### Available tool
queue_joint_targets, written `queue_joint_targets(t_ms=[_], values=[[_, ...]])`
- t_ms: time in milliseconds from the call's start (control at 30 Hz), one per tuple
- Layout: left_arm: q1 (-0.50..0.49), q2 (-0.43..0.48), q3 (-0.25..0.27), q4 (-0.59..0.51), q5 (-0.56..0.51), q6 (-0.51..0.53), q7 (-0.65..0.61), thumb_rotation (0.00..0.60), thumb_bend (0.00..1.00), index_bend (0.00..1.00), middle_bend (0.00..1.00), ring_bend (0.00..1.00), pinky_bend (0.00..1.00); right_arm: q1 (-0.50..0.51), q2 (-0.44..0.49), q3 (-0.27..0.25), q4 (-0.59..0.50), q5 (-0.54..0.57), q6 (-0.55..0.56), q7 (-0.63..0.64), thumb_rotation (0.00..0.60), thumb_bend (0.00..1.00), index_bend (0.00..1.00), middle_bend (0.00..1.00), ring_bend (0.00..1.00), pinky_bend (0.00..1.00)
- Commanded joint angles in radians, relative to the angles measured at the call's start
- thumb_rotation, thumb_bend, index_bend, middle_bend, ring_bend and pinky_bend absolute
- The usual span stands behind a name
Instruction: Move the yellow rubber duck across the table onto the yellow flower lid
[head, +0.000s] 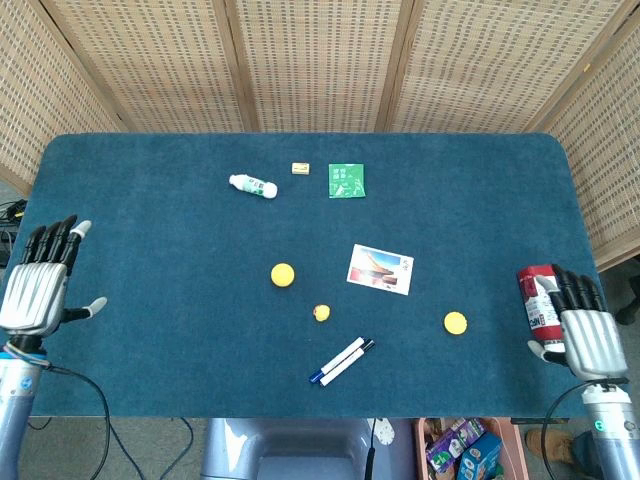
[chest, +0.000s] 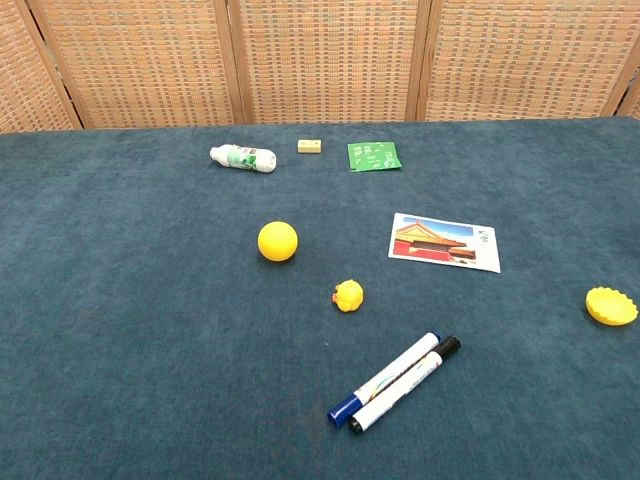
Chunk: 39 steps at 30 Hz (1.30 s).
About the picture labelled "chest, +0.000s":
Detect small yellow rubber duck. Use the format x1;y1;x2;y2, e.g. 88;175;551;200
330;278;366;314

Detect yellow fluted dish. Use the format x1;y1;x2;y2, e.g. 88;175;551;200
585;286;640;328

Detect yellow ball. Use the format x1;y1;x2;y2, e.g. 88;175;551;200
257;220;300;263

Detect green foil packet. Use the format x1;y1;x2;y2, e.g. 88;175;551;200
346;141;403;174

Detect white bottle with green label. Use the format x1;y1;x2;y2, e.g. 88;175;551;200
209;143;278;174

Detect palace picture postcard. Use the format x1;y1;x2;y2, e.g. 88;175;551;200
387;212;502;275

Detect white marker with blue cap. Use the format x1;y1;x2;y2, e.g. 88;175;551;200
326;330;444;428

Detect white marker with black cap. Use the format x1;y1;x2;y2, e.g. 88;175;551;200
347;335;462;435

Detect woven bamboo folding screen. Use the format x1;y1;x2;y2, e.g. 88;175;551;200
0;0;640;134

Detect blue carpet table cover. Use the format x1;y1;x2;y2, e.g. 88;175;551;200
0;115;640;480

